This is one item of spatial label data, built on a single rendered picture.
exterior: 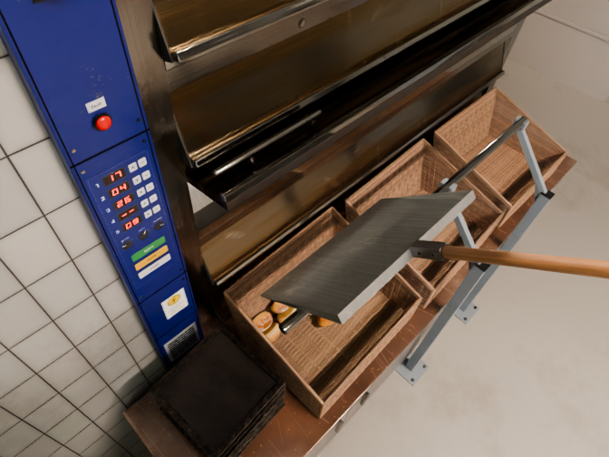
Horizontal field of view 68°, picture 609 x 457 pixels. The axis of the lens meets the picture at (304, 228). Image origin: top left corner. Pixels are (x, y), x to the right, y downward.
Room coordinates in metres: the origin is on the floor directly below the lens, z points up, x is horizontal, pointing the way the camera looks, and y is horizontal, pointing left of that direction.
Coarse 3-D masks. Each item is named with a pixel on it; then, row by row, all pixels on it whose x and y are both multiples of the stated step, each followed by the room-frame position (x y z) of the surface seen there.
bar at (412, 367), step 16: (512, 128) 1.32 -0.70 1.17; (496, 144) 1.22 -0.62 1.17; (528, 144) 1.34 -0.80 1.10; (480, 160) 1.14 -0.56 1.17; (528, 160) 1.31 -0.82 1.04; (464, 176) 1.06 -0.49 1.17; (432, 192) 0.97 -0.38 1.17; (544, 192) 1.24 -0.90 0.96; (464, 224) 0.95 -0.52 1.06; (528, 224) 1.22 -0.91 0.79; (464, 240) 0.92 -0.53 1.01; (512, 240) 1.22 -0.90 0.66; (480, 272) 0.85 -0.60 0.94; (464, 288) 0.86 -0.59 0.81; (480, 288) 1.21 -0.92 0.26; (448, 304) 0.87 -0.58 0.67; (464, 304) 1.22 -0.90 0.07; (288, 320) 0.48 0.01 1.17; (448, 320) 0.85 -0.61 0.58; (464, 320) 1.16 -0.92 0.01; (432, 336) 0.85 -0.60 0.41; (416, 352) 0.86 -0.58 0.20; (400, 368) 0.85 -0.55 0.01; (416, 368) 0.86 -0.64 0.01
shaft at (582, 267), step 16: (448, 256) 0.59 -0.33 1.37; (464, 256) 0.57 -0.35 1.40; (480, 256) 0.56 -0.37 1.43; (496, 256) 0.54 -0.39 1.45; (512, 256) 0.53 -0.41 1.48; (528, 256) 0.52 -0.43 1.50; (544, 256) 0.51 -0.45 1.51; (560, 272) 0.47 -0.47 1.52; (576, 272) 0.46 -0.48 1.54; (592, 272) 0.45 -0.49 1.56; (608, 272) 0.44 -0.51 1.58
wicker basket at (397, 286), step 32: (320, 224) 1.07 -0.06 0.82; (288, 256) 0.93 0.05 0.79; (256, 288) 0.79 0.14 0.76; (384, 288) 0.93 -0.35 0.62; (352, 320) 0.80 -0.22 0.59; (384, 320) 0.81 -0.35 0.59; (256, 352) 0.61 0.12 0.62; (288, 352) 0.64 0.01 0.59; (320, 352) 0.65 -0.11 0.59; (352, 352) 0.67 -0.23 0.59; (288, 384) 0.52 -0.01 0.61; (320, 384) 0.53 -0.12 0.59; (320, 416) 0.42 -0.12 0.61
